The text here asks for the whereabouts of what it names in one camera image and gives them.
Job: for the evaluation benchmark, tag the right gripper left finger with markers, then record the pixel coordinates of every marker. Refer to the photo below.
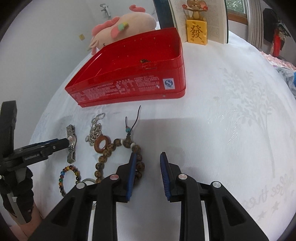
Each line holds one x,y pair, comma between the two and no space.
70,219

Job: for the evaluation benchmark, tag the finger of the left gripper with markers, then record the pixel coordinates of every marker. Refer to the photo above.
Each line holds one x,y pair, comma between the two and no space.
38,153
46,142

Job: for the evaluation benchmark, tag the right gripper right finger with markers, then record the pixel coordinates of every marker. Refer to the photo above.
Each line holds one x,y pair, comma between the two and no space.
226,218

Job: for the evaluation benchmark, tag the silver wrist watch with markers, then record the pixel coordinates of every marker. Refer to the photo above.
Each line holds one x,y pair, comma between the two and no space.
71,136

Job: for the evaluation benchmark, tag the thin silver bangle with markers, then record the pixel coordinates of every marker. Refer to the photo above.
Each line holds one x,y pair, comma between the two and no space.
88,181

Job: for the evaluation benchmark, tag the white tablecloth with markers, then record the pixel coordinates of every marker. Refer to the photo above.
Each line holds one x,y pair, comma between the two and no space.
235,124

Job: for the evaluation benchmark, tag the large red tin box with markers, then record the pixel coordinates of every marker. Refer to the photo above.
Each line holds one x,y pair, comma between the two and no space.
146,66

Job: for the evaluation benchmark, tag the pink plush toy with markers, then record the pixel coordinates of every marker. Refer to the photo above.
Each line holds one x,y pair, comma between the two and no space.
120,27

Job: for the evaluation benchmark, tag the grey bedding pile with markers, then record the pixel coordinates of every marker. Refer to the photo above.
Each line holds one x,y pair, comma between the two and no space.
289,77

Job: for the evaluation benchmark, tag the open book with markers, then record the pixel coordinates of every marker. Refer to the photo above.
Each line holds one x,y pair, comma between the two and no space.
171,14

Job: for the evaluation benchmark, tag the mouse figurine yellow block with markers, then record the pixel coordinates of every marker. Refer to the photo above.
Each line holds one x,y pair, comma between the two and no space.
196,23

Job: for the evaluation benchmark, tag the grey curtain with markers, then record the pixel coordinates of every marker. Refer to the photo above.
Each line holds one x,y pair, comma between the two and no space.
255,23

